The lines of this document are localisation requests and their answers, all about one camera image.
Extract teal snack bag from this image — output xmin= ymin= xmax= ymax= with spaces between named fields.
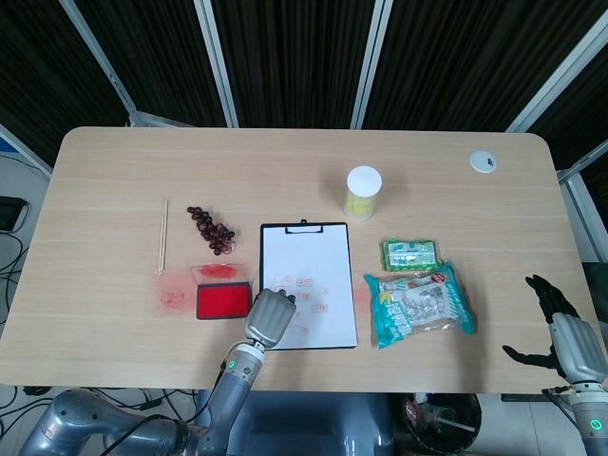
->
xmin=362 ymin=261 xmax=478 ymax=352

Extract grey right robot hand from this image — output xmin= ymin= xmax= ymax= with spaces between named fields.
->
xmin=502 ymin=273 xmax=608 ymax=386

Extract black clipboard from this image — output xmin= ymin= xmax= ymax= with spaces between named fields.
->
xmin=258 ymin=218 xmax=360 ymax=352

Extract clear tennis ball tube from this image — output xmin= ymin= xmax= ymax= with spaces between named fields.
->
xmin=343 ymin=164 xmax=385 ymax=221

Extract red ink pad case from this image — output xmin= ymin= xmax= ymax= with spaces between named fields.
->
xmin=190 ymin=262 xmax=254 ymax=321

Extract white partition post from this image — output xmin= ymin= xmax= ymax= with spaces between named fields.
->
xmin=59 ymin=0 xmax=140 ymax=125
xmin=191 ymin=0 xmax=239 ymax=129
xmin=351 ymin=0 xmax=395 ymax=130
xmin=503 ymin=8 xmax=608 ymax=135

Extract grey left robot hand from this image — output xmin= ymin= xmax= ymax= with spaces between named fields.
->
xmin=242 ymin=286 xmax=297 ymax=352

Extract black trash bin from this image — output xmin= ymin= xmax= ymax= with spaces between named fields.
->
xmin=402 ymin=391 xmax=484 ymax=456

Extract black box device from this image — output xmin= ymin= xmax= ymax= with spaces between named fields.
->
xmin=0 ymin=196 xmax=30 ymax=233

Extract dark purple grape bunch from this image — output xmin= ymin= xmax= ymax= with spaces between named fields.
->
xmin=185 ymin=204 xmax=237 ymax=257

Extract green tissue pack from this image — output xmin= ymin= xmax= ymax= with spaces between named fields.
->
xmin=379 ymin=237 xmax=441 ymax=274

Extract black floor cable tangle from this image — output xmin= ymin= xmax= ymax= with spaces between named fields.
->
xmin=9 ymin=385 xmax=203 ymax=415

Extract white cable grommet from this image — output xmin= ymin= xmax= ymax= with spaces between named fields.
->
xmin=468 ymin=149 xmax=501 ymax=176

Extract white stamped paper sheet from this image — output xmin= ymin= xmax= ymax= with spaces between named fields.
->
xmin=260 ymin=224 xmax=359 ymax=350

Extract wooden chopstick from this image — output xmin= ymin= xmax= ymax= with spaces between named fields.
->
xmin=157 ymin=198 xmax=167 ymax=276
xmin=160 ymin=198 xmax=171 ymax=275

